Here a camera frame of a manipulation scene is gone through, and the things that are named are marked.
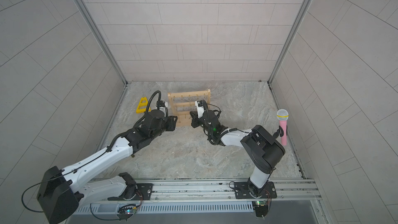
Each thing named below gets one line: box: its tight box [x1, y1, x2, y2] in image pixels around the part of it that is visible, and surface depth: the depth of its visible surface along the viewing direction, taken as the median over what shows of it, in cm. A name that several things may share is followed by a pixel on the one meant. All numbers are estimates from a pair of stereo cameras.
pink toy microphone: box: [276, 108, 290, 146], surface depth 70 cm
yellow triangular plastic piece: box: [135, 96, 152, 114], surface depth 104 cm
